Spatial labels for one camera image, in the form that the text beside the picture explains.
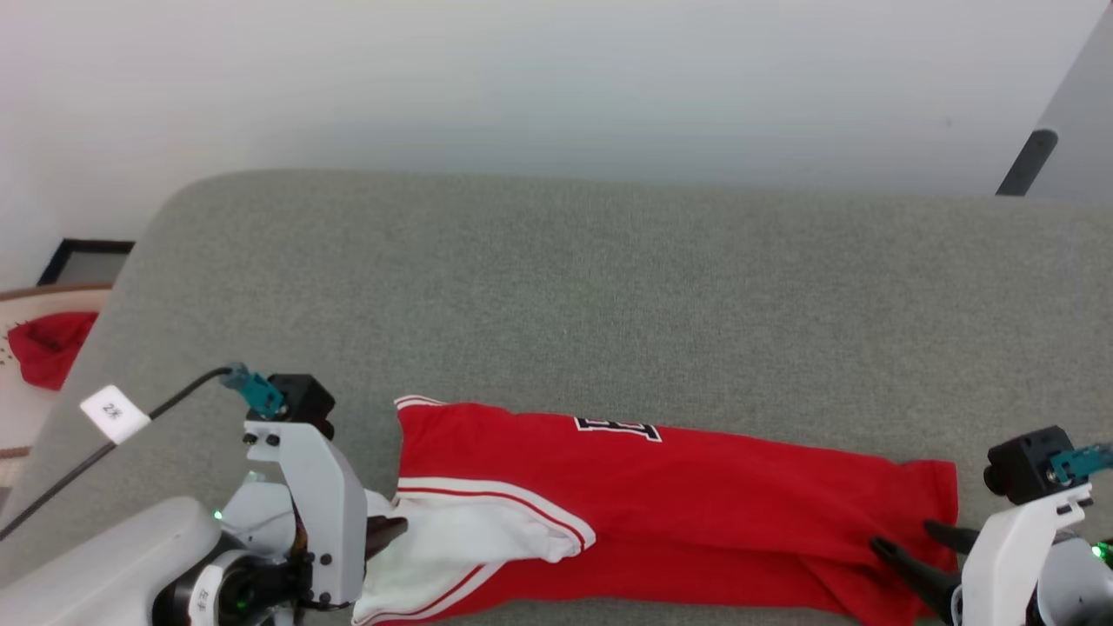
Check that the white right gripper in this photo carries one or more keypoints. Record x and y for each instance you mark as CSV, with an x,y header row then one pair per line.
x,y
1009,556

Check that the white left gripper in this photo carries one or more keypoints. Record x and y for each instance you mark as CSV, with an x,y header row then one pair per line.
x,y
326,513

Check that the red white basketball jersey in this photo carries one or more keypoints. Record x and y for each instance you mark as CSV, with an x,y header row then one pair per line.
x,y
696,504

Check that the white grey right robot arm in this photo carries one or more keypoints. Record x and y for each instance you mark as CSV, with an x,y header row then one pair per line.
x,y
1074,582

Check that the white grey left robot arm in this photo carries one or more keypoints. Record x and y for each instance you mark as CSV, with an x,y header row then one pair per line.
x,y
104,556

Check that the plain red cloth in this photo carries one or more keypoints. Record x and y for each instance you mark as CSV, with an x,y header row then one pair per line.
x,y
52,348

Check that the beige perforated laundry basket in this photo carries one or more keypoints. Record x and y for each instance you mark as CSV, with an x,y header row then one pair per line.
x,y
17,417

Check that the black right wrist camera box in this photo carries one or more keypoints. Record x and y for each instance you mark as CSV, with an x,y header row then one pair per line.
x,y
1026,461

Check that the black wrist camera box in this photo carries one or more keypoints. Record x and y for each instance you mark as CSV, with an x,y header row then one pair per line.
x,y
304,400
1026,461

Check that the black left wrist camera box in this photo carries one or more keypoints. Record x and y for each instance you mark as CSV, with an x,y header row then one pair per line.
x,y
304,400

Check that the black picture frame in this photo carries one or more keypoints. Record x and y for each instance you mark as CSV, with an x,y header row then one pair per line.
x,y
85,261

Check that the dark grey cylindrical post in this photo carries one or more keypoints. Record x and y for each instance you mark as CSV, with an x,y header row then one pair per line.
x,y
1028,161

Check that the grey wall panel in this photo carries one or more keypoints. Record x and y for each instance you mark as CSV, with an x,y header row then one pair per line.
x,y
1083,113

